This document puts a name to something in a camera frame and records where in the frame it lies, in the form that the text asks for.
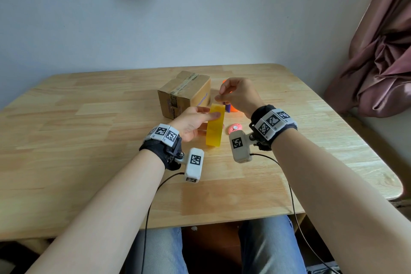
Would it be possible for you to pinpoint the translucent yellow block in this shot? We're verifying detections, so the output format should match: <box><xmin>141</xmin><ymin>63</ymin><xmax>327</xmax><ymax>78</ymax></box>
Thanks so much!
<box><xmin>205</xmin><ymin>103</ymin><xmax>226</xmax><ymax>148</ymax></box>

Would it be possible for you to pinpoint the person's left leg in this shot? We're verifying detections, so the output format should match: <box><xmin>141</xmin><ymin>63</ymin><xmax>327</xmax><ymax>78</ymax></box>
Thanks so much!
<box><xmin>123</xmin><ymin>227</ymin><xmax>189</xmax><ymax>274</ymax></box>

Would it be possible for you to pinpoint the person's leg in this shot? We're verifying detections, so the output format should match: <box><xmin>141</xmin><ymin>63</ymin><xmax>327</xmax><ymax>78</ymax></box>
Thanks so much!
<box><xmin>123</xmin><ymin>227</ymin><xmax>189</xmax><ymax>274</ymax></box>
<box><xmin>238</xmin><ymin>215</ymin><xmax>308</xmax><ymax>274</ymax></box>

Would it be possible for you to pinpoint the person's left hand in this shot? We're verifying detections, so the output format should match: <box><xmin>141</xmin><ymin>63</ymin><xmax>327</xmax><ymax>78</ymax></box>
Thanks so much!
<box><xmin>168</xmin><ymin>106</ymin><xmax>225</xmax><ymax>143</ymax></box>

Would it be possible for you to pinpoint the orange block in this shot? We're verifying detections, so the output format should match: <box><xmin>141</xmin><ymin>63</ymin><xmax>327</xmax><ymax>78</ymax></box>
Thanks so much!
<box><xmin>222</xmin><ymin>79</ymin><xmax>238</xmax><ymax>113</ymax></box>

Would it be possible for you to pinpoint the taped cardboard box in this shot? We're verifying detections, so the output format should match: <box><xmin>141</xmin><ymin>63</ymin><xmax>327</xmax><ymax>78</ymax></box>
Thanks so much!
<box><xmin>157</xmin><ymin>70</ymin><xmax>212</xmax><ymax>120</ymax></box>

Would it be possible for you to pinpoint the pink curtain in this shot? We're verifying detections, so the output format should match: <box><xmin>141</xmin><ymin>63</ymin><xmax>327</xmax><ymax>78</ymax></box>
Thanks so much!
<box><xmin>324</xmin><ymin>0</ymin><xmax>411</xmax><ymax>119</ymax></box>

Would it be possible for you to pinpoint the person's right forearm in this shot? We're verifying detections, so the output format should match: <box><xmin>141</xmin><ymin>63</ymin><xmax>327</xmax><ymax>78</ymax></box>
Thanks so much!
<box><xmin>271</xmin><ymin>129</ymin><xmax>411</xmax><ymax>274</ymax></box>

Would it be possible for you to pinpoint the black wrist strap with markers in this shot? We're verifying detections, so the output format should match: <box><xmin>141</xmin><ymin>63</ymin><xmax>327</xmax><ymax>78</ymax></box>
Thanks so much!
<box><xmin>249</xmin><ymin>104</ymin><xmax>298</xmax><ymax>152</ymax></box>
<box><xmin>139</xmin><ymin>124</ymin><xmax>186</xmax><ymax>171</ymax></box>

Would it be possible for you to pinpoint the person's right hand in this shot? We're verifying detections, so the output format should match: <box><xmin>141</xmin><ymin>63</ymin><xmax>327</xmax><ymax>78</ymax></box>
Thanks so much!
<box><xmin>214</xmin><ymin>77</ymin><xmax>266</xmax><ymax>120</ymax></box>

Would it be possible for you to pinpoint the black cable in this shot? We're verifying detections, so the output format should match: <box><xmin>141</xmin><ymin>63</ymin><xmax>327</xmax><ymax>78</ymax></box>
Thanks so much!
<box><xmin>141</xmin><ymin>172</ymin><xmax>186</xmax><ymax>274</ymax></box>
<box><xmin>250</xmin><ymin>153</ymin><xmax>341</xmax><ymax>274</ymax></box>

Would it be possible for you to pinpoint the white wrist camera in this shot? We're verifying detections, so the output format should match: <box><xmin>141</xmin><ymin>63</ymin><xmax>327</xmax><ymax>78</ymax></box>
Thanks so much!
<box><xmin>228</xmin><ymin>130</ymin><xmax>253</xmax><ymax>164</ymax></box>
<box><xmin>185</xmin><ymin>147</ymin><xmax>205</xmax><ymax>183</ymax></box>

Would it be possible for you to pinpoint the person's right leg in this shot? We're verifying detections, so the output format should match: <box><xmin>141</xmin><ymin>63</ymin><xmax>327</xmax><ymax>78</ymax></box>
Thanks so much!
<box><xmin>238</xmin><ymin>215</ymin><xmax>308</xmax><ymax>274</ymax></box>

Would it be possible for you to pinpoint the person's left forearm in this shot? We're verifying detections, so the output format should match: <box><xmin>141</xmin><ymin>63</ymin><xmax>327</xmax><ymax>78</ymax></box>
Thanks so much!
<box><xmin>26</xmin><ymin>149</ymin><xmax>166</xmax><ymax>274</ymax></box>

